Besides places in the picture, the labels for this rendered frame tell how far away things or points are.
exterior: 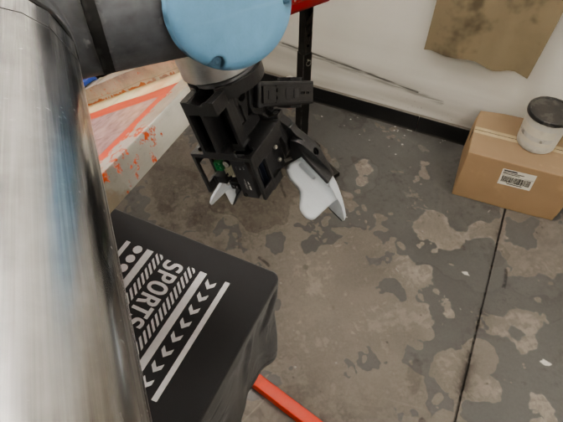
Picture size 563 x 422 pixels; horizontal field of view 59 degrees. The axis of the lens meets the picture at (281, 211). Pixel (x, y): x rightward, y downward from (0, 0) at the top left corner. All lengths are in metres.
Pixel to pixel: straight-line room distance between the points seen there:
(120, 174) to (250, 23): 0.33
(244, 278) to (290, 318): 1.04
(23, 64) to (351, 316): 2.08
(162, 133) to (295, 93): 0.18
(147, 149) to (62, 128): 0.43
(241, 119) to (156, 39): 0.19
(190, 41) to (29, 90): 0.12
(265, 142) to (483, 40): 2.22
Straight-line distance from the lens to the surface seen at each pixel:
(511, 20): 2.55
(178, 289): 1.19
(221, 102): 0.45
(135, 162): 0.60
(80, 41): 0.31
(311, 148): 0.51
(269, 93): 0.49
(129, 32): 0.31
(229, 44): 0.30
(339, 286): 2.29
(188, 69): 0.45
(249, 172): 0.47
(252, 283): 1.17
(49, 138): 0.18
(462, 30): 2.61
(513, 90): 2.82
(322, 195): 0.53
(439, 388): 2.17
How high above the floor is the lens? 1.95
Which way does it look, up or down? 50 degrees down
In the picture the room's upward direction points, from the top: straight up
